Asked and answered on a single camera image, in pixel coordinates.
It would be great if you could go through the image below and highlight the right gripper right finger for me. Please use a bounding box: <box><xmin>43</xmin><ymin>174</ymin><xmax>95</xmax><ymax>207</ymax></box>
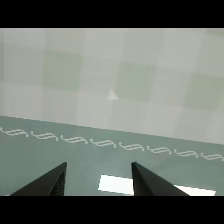
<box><xmin>131</xmin><ymin>161</ymin><xmax>190</xmax><ymax>197</ymax></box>

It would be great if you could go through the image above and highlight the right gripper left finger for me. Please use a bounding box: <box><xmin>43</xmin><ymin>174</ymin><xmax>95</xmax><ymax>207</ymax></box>
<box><xmin>9</xmin><ymin>162</ymin><xmax>68</xmax><ymax>197</ymax></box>

